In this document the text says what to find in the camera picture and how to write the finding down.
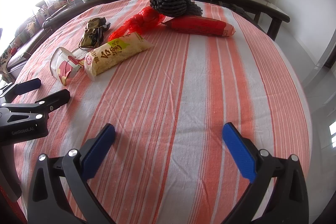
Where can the red sausage packet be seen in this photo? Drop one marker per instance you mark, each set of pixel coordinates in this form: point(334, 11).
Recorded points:
point(202, 26)

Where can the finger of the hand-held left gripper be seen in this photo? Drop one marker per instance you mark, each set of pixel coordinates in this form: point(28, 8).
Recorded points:
point(56, 98)
point(26, 86)

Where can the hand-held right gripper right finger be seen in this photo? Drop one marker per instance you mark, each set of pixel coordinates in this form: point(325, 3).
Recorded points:
point(239, 153)

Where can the dark side bench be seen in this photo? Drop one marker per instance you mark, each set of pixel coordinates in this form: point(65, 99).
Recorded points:
point(26, 48)

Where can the white red paper box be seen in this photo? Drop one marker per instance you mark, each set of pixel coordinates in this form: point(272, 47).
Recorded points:
point(61, 64)

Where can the red plastic bag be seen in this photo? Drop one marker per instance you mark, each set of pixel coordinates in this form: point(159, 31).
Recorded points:
point(144, 19)

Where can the black knitted bundle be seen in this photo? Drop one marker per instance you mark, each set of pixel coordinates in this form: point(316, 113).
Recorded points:
point(168, 2)

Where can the beige rice cracker packet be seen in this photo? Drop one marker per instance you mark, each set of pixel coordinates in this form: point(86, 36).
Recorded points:
point(118, 56)

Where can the orange white striped tablecloth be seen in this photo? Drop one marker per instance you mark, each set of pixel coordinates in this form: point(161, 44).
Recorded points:
point(183, 108)

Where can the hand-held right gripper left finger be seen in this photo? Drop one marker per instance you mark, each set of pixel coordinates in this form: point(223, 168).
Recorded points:
point(99, 150)

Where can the floral cloth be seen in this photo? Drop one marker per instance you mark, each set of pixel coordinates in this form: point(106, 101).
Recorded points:
point(6, 58)

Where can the brown gold foil wrapper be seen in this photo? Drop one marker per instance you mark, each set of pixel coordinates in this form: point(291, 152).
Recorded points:
point(90, 37)
point(95, 22)

